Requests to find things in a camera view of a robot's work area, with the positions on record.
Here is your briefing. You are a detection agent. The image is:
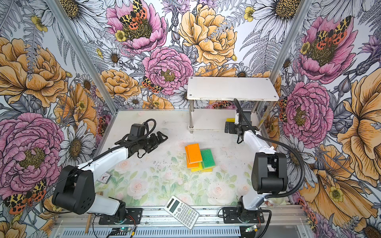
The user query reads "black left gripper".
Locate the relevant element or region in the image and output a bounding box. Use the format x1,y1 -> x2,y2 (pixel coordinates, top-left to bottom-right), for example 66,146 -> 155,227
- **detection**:
138,131 -> 168,153

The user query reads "orange top sponge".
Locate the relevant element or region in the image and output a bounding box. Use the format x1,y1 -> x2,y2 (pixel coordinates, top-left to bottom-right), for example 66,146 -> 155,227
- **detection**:
187,143 -> 202,163

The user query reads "orange sponge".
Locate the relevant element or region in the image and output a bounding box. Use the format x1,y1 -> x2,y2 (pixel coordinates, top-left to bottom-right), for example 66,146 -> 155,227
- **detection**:
185,146 -> 198,169
187,143 -> 202,163

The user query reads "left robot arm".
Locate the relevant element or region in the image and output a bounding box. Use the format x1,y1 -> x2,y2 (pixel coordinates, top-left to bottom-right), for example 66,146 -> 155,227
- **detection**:
52,132 -> 168,216

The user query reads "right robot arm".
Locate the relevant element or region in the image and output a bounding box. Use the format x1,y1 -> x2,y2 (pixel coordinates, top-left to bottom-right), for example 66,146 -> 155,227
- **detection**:
225,121 -> 288,223

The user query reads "white two-tier shelf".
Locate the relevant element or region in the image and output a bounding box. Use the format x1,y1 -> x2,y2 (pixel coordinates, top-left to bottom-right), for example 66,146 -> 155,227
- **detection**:
187,76 -> 279,133

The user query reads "orange lower sponge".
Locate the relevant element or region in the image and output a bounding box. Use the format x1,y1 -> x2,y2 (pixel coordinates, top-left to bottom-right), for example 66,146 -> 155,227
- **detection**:
185,146 -> 198,169

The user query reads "green scouring sponge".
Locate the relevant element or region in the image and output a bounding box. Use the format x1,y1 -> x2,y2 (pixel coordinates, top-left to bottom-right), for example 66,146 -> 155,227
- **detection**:
200,149 -> 216,170

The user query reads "yellow bottom sponge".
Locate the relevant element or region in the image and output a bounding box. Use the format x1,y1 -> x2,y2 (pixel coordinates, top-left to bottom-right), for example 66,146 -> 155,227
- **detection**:
190,162 -> 213,173

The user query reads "small analog clock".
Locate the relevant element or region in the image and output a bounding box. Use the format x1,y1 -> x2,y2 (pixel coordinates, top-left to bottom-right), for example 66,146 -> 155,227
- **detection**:
97,172 -> 112,184

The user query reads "wooden stick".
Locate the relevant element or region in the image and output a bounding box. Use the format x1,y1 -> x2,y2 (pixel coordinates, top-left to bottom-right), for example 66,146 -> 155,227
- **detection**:
84,191 -> 104,234

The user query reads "white scientific calculator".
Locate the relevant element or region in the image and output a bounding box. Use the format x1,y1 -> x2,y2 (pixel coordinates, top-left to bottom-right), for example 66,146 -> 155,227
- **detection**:
164,196 -> 199,230

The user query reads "green circuit board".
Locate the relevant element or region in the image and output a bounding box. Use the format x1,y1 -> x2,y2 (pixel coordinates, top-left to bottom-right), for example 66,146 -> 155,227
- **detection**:
110,227 -> 136,236

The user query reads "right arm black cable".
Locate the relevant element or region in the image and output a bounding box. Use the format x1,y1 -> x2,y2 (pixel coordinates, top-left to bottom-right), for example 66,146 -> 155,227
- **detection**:
233,98 -> 306,199

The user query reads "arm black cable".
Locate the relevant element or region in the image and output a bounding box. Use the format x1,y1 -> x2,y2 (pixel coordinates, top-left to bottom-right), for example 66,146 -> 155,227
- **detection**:
233,98 -> 306,199
41,118 -> 157,215

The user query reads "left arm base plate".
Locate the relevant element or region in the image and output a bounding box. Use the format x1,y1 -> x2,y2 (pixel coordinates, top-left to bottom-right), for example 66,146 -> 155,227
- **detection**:
98,208 -> 143,225

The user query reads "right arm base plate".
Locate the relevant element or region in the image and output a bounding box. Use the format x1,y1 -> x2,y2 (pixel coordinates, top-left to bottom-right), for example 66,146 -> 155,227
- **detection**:
222,207 -> 265,224

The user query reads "aluminium front rail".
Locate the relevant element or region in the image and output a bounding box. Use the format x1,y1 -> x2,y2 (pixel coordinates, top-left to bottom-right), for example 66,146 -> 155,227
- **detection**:
54,205 -> 307,228

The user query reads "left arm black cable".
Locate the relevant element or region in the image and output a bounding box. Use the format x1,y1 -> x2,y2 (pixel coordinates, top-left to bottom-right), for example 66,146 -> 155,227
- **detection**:
41,118 -> 157,215

